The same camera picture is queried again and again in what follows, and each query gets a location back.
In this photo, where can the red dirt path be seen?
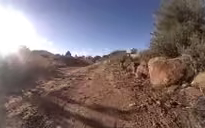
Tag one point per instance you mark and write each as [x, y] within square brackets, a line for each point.
[90, 93]

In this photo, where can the large grey-green bush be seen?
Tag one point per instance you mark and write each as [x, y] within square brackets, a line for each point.
[186, 30]

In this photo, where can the small reddish boulder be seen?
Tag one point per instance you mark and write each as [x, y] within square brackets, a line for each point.
[141, 70]

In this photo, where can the large reddish boulder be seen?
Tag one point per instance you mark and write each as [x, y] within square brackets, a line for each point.
[168, 70]

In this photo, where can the tan boulder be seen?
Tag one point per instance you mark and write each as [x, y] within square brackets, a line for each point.
[204, 80]

